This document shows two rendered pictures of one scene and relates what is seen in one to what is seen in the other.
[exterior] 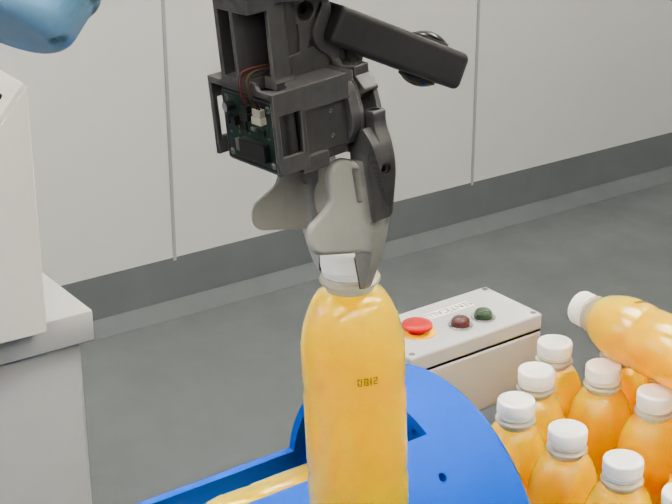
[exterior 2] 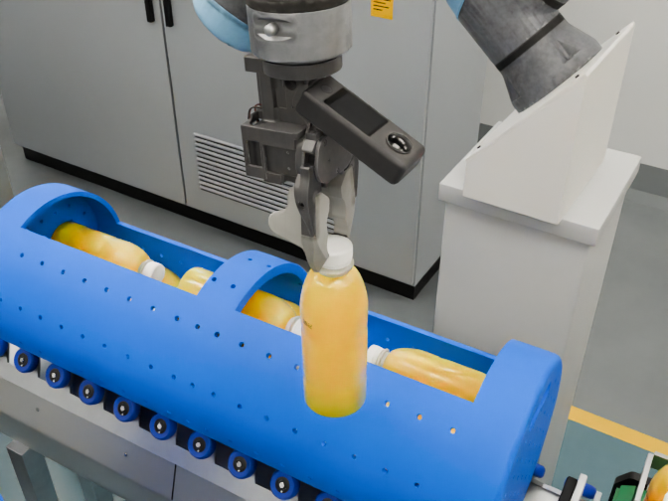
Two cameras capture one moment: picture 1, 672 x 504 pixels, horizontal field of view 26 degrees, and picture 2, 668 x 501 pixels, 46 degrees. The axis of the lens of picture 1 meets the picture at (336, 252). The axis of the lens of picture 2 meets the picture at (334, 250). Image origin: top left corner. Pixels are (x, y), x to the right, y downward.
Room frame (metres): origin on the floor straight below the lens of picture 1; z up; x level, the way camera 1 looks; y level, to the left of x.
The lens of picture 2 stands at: (0.64, -0.60, 1.91)
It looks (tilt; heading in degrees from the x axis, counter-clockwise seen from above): 36 degrees down; 66
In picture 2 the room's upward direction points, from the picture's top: straight up
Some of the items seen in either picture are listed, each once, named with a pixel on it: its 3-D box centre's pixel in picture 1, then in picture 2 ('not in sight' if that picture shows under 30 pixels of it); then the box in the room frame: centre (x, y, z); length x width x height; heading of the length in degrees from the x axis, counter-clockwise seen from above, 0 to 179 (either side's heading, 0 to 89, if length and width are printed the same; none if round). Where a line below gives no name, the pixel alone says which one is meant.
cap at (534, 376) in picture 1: (535, 379); not in sight; (1.39, -0.21, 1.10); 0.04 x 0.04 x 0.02
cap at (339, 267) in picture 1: (349, 265); (333, 254); (0.90, -0.01, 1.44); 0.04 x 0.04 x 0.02
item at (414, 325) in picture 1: (416, 326); not in sight; (1.50, -0.09, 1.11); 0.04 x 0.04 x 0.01
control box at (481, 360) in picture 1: (448, 358); not in sight; (1.53, -0.13, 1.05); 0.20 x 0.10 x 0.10; 127
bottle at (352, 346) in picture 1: (354, 397); (334, 332); (0.90, -0.01, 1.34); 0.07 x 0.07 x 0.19
